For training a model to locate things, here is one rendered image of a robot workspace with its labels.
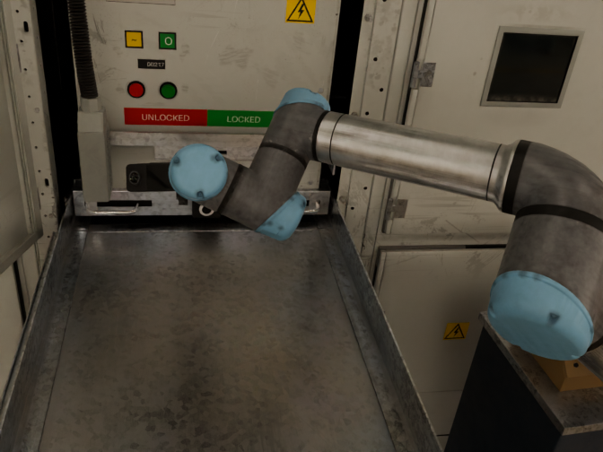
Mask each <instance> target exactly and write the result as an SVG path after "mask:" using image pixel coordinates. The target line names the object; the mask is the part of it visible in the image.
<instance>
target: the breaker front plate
mask: <svg viewBox="0 0 603 452"><path fill-rule="evenodd" d="M84 2H85V3H86V4H85V6H86V7H85V9H86V12H87V14H86V15H87V17H86V19H88V20H87V22H88V23H87V25H88V27H87V28H88V31H89V33H88V34H89V35H90V36H89V38H90V39H89V41H90V44H91V45H90V47H91V51H92V52H91V53H92V55H91V56H92V62H93V68H94V69H93V70H94V73H95V75H94V76H95V80H96V81H95V82H96V85H97V86H96V87H97V90H98V91H97V92H98V93H99V94H100V97H101V105H102V106H104V107H105V109H106V114H107V119H108V121H109V131H122V132H171V133H219V134H265V133H266V131H267V129H268V127H244V126H157V125H125V115H124V108H145V109H214V110H249V111H275V110H276V108H277V107H278V106H279V104H280V102H281V100H282V99H283V97H284V95H285V94H286V93H287V92H288V91H289V90H290V89H293V88H306V89H310V90H311V91H312V92H317V93H318V94H320V95H321V96H323V97H324V98H325V99H326V100H328V92H329V84H330V76H331V68H332V61H333V53H334V46H335V37H336V23H337V16H338V8H339V0H316V9H315V18H314V24H313V23H296V22H285V16H286V5H287V0H175V5H170V4H139V3H123V2H107V1H106V0H85V1H84ZM125 30H140V31H142V32H143V43H144V48H126V43H125ZM158 31H159V32H176V47H177V50H173V49H159V32H158ZM137 59H155V60H165V69H143V68H138V61H137ZM132 81H139V82H141V83H142V84H143V85H144V87H145V94H144V96H143V97H141V98H133V97H131V96H130V95H129V94H128V92H127V86H128V85H129V83H131V82H132ZM165 82H171V83H174V84H175V85H176V87H177V90H178V92H177V95H176V96H175V97H174V98H173V99H165V98H163V97H162V95H161V94H160V86H161V85H162V84H163V83H165ZM183 147H185V146H142V145H111V146H110V154H111V167H112V179H113V187H112V188H127V176H126V166H127V165H128V164H137V163H150V162H157V163H158V162H170V161H171V159H172V157H173V156H174V155H175V153H176V152H177V151H179V150H180V149H181V148H183ZM258 148H259V147H227V153H221V155H222V156H224V157H226V158H228V159H230V160H232V161H235V162H237V163H239V164H241V165H243V166H245V167H247V168H249V167H250V165H251V162H252V161H253V159H254V157H255V155H256V153H257V151H258ZM319 167H320V162H318V161H309V163H308V165H307V168H306V170H305V171H304V174H303V176H302V178H301V182H300V184H299V186H298V188H318V182H319Z"/></svg>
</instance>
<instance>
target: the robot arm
mask: <svg viewBox="0 0 603 452"><path fill-rule="evenodd" d="M309 161H318V162H324V163H327V164H331V165H336V166H339V167H343V168H347V169H351V170H358V171H362V172H366V173H370V174H374V175H378V176H382V177H385V178H393V179H396V180H401V181H405V182H408V183H412V184H417V185H420V186H424V187H431V188H435V189H439V190H443V191H447V192H451V193H455V194H459V195H463V196H470V197H474V198H477V199H482V200H486V201H489V202H493V203H494V204H495V205H496V207H497V208H498V210H499V211H500V212H502V213H507V214H512V215H515V219H514V222H513V225H512V228H511V233H510V236H509V239H508V242H507V245H506V248H505V250H504V254H503V257H502V262H501V264H500V268H499V271H498V274H497V276H496V279H495V280H494V282H493V285H492V287H491V290H490V301H489V305H488V309H487V316H488V319H489V322H490V324H491V325H492V327H493V328H494V330H495V331H496V332H497V333H498V334H499V335H500V336H501V337H502V338H504V339H505V340H506V341H508V342H509V343H512V344H514V345H518V346H520V348H521V349H522V350H524V351H526V352H530V353H533V354H536V355H537V356H541V357H544V358H548V359H552V360H558V361H571V360H576V359H577V360H578V361H579V362H580V363H581V364H582V365H584V366H585V367H586V368H587V369H588V370H589V371H591V372H592V373H593V374H594V375H595V376H596V377H598V378H599V379H600V380H601V381H602V382H603V182H602V181H601V179H600V178H599V177H598V176H597V175H596V174H595V173H594V172H593V171H592V170H591V169H589V168H588V167H587V166H586V165H584V164H583V163H582V162H580V161H578V160H576V159H574V158H573V157H572V156H571V155H569V154H567V153H565V152H562V151H559V150H557V149H556V148H553V147H551V146H548V145H545V144H542V143H535V142H531V141H526V140H521V139H518V140H517V141H515V142H513V143H511V144H508V145H506V144H500V143H492V142H487V141H483V140H478V139H473V138H468V137H464V136H459V135H451V134H445V133H441V132H436V131H432V130H427V129H422V128H417V127H412V126H404V125H400V124H394V123H390V122H385V121H380V120H376V119H371V118H366V117H357V116H353V115H348V114H343V113H338V112H334V111H330V106H329V104H328V101H327V100H326V99H325V98H324V97H323V96H321V95H320V94H318V93H317V92H312V91H311V90H310V89H306V88H293V89H290V90H289V91H288V92H287V93H286V94H285V95H284V97H283V99H282V100H281V102H280V104H279V106H278V107H277V108H276V110H275V112H274V114H273V118H272V120H271V123H270V125H269V127H268V129H267V131H266V134H265V136H264V138H263V140H262V142H261V144H260V146H259V148H258V151H257V153H256V155H255V157H254V159H253V161H252V162H251V165H250V167H249V168H247V167H245V166H243V165H241V164H239V163H237V162H235V161H232V160H230V159H228V158H226V157H224V156H222V155H221V154H220V153H219V152H218V151H217V150H216V149H215V148H214V147H212V146H209V145H206V144H202V143H193V144H190V145H187V146H185V147H183V148H181V149H180V150H179V151H177V152H176V153H175V155H174V156H173V157H172V159H171V161H170V162H158V163H157V162H150V163H137V164H128V165H127V166H126V176H127V191H129V192H171V191H176V200H179V205H188V200H191V201H194V202H196V203H198V204H201V205H202V206H204V207H206V208H208V209H210V210H213V211H215V212H218V213H220V214H222V215H224V216H226V217H228V218H230V219H232V220H234V221H236V222H239V223H241V224H243V225H245V226H247V227H249V228H251V229H252V230H254V231H255V232H260V233H262V234H264V235H267V236H268V237H270V238H273V239H276V240H280V241H283V240H286V239H289V238H290V237H291V236H292V234H293V233H294V231H295V230H296V228H297V226H298V224H299V223H300V221H301V219H302V216H303V214H304V209H305V207H306V204H307V201H306V198H305V197H304V196H302V195H300V193H299V192H298V191H297V192H296V190H297V188H298V186H299V184H300V182H301V179H302V176H303V174H304V171H305V170H306V168H307V165H308V163H309Z"/></svg>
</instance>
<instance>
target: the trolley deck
mask: <svg viewBox="0 0 603 452"><path fill-rule="evenodd" d="M56 237H57V233H55V232H54V231H53V233H52V237H51V240H50V242H49V245H48V251H47V254H46V256H45V259H44V263H43V266H42V268H41V271H40V274H39V279H38V282H37V285H36V289H35V292H34V294H33V297H32V300H31V305H30V308H29V311H28V315H27V317H26V320H25V323H24V326H23V330H22V334H21V337H20V341H19V343H18V346H17V349H16V352H15V355H14V358H13V363H12V367H11V369H10V372H9V375H8V378H7V381H6V384H5V387H4V392H3V395H2V398H1V401H0V424H1V420H2V418H3V415H4V409H5V407H6V403H7V400H8V397H9V394H10V391H11V388H12V384H13V380H14V376H15V373H16V370H17V367H18V364H19V360H20V358H21V355H22V349H23V346H24V343H25V340H26V337H27V334H28V331H29V328H30V324H31V320H32V316H33V313H34V309H35V307H36V304H37V300H38V297H39V292H40V289H41V286H42V283H43V280H44V277H45V273H46V271H47V268H48V262H49V259H50V256H51V253H52V249H53V247H54V244H55V240H56ZM39 452H396V450H395V448H394V445H393V443H392V440H391V437H390V435H389V430H388V427H387V425H386V422H385V420H384V417H383V414H382V411H381V409H380V405H379V402H378V399H377V396H376V394H375V391H374V389H373V386H372V383H371V379H370V376H369V373H368V371H367V369H366V366H365V363H364V360H363V356H362V354H361V351H360V348H359V345H358V343H357V340H356V337H355V335H354V330H353V328H352V325H351V322H350V319H349V317H348V315H347V312H346V309H345V304H344V302H343V300H342V297H341V294H340V291H339V289H338V286H337V283H336V279H335V276H334V274H333V271H332V268H331V265H330V263H329V261H328V256H327V253H326V250H325V248H324V245H323V243H322V240H321V237H320V235H319V231H318V230H295V231H294V233H293V234H292V236H291V237H290V238H289V239H286V240H283V241H280V240H276V239H273V238H270V237H268V236H267V235H264V234H262V233H260V232H255V231H181V232H94V233H87V237H86V241H85V245H84V249H83V256H82V261H81V264H80V269H79V273H78V277H77V281H76V285H75V289H74V296H73V300H72V305H71V308H70V313H69V317H68V321H67V325H66V332H65V336H64V341H63V344H62V349H61V353H60V357H59V361H58V365H57V372H56V376H55V380H54V385H53V388H52V393H51V397H50V401H49V405H48V412H47V417H46V420H45V424H44V429H43V432H42V437H41V441H40V445H39Z"/></svg>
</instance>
